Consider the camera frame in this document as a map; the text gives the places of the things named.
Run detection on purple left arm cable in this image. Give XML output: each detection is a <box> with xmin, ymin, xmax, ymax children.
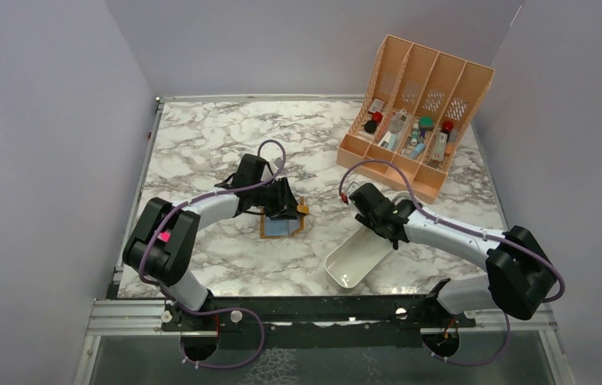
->
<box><xmin>137</xmin><ymin>140</ymin><xmax>287</xmax><ymax>314</ymax></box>

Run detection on black mounting rail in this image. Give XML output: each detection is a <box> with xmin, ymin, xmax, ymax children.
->
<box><xmin>161</xmin><ymin>294</ymin><xmax>475</xmax><ymax>350</ymax></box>

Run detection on peach desk organizer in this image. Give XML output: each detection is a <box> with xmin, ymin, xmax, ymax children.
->
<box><xmin>337</xmin><ymin>35</ymin><xmax>495</xmax><ymax>203</ymax></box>

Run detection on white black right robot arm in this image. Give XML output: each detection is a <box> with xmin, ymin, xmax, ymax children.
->
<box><xmin>341</xmin><ymin>183</ymin><xmax>558</xmax><ymax>326</ymax></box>

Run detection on black round cap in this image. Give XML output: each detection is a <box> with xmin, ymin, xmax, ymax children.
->
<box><xmin>363</xmin><ymin>120</ymin><xmax>378</xmax><ymax>135</ymax></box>

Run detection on yellow leather card holder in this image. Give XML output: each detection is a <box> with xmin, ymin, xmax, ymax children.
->
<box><xmin>260</xmin><ymin>209</ymin><xmax>305</xmax><ymax>239</ymax></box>

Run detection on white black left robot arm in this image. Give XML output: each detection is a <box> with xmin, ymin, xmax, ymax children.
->
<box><xmin>122</xmin><ymin>154</ymin><xmax>309</xmax><ymax>330</ymax></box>

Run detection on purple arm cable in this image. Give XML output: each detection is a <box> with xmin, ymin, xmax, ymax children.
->
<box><xmin>137</xmin><ymin>140</ymin><xmax>287</xmax><ymax>314</ymax></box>
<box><xmin>338</xmin><ymin>159</ymin><xmax>568</xmax><ymax>304</ymax></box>

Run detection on white red tube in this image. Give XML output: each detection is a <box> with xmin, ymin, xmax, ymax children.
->
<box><xmin>430</xmin><ymin>131</ymin><xmax>448</xmax><ymax>162</ymax></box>

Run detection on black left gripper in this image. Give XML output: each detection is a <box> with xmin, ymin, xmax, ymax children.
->
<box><xmin>251</xmin><ymin>176</ymin><xmax>305</xmax><ymax>220</ymax></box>

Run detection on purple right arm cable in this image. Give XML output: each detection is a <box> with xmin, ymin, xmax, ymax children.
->
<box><xmin>338</xmin><ymin>159</ymin><xmax>568</xmax><ymax>304</ymax></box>

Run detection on green round cap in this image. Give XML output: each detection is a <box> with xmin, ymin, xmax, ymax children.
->
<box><xmin>418</xmin><ymin>116</ymin><xmax>434</xmax><ymax>131</ymax></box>

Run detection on red round cap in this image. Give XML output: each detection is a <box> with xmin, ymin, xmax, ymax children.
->
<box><xmin>371</xmin><ymin>111</ymin><xmax>383</xmax><ymax>124</ymax></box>

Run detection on white plastic tray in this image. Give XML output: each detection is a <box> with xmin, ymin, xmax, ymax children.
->
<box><xmin>324</xmin><ymin>225</ymin><xmax>394</xmax><ymax>290</ymax></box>

